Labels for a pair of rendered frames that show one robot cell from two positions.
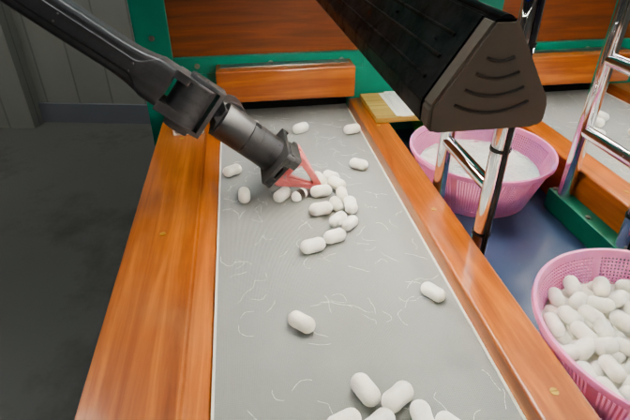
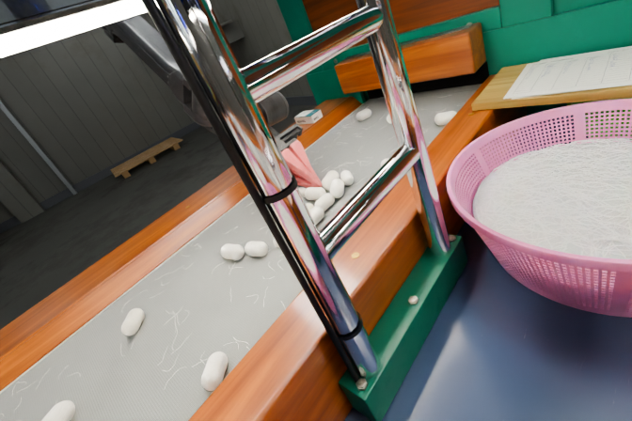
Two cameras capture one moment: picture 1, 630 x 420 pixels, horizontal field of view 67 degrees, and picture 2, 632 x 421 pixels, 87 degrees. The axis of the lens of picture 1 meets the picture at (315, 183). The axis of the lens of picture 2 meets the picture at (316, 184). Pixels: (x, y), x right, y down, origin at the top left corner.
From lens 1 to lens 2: 0.65 m
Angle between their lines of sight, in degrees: 54
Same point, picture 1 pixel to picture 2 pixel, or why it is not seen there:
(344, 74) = (454, 46)
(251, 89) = (364, 78)
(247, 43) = not seen: hidden behind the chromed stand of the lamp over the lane
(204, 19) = (333, 15)
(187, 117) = (198, 116)
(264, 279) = (185, 268)
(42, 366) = not seen: hidden behind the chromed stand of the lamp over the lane
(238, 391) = (68, 350)
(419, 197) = (366, 230)
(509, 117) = not seen: outside the picture
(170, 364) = (65, 305)
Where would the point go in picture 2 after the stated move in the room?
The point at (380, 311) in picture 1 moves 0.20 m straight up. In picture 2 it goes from (176, 354) to (34, 199)
